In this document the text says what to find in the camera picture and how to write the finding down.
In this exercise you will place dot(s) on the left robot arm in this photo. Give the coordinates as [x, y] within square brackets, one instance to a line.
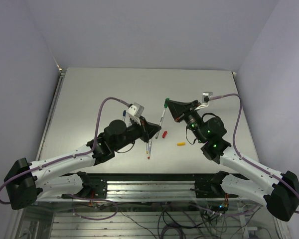
[28, 181]

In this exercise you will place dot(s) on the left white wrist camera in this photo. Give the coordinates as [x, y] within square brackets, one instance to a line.
[135, 110]

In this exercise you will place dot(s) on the red pen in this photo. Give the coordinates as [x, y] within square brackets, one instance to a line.
[149, 150]

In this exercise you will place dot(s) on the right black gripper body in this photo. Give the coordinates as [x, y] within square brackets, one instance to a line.
[194, 121]

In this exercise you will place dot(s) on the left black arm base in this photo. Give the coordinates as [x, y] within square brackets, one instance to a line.
[83, 185]

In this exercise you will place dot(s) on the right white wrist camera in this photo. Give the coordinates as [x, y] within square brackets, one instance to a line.
[206, 96]

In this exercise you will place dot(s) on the aluminium frame rail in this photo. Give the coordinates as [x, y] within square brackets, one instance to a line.
[150, 191]

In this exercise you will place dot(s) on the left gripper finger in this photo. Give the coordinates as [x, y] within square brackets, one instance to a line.
[151, 128]
[148, 137]

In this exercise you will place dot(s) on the green pen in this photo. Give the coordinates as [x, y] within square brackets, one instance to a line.
[160, 122]

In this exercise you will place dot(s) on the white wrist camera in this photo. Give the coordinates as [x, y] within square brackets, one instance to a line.
[135, 110]
[206, 96]

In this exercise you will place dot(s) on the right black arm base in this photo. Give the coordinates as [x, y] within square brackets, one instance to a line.
[209, 185]

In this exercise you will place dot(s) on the green pen cap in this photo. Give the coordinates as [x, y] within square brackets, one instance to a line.
[166, 103]

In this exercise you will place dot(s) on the yellow pen cap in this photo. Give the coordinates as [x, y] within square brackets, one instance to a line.
[181, 144]

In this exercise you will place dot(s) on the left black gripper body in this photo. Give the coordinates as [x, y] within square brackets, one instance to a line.
[133, 132]

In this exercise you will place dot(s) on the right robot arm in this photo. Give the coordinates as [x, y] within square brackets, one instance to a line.
[278, 192]

